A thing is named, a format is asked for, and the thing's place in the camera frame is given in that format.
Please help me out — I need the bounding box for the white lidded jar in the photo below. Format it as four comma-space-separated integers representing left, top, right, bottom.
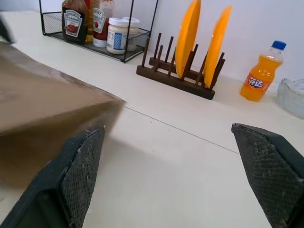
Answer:
122, 16, 141, 36

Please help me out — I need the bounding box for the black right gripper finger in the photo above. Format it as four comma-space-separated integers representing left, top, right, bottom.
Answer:
0, 16, 17, 44
231, 123, 304, 228
0, 126, 106, 228

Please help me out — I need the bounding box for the dark brown sauce bottle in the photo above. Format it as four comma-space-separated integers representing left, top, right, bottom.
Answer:
61, 0, 87, 45

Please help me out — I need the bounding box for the clear glass bowl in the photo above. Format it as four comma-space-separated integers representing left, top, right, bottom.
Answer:
276, 78, 304, 119

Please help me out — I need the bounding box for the red ketchup bottle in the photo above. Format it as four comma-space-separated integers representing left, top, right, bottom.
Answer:
92, 0, 115, 48

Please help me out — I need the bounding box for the brown cardboard box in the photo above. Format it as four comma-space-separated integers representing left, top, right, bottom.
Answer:
0, 42, 127, 190

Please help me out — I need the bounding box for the orange plate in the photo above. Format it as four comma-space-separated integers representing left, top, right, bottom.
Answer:
174, 0, 201, 78
203, 5, 232, 89

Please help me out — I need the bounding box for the orange soda bottle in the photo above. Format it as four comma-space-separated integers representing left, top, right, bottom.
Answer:
239, 40, 287, 103

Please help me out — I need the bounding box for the dark wooden plate rack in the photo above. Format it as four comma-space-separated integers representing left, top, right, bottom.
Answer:
136, 32, 226, 101

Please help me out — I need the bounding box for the white mayonnaise jar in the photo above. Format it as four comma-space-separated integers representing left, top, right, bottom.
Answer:
106, 17, 130, 55

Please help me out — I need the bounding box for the black wire mesh rack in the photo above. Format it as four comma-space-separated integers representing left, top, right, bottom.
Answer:
38, 0, 159, 64

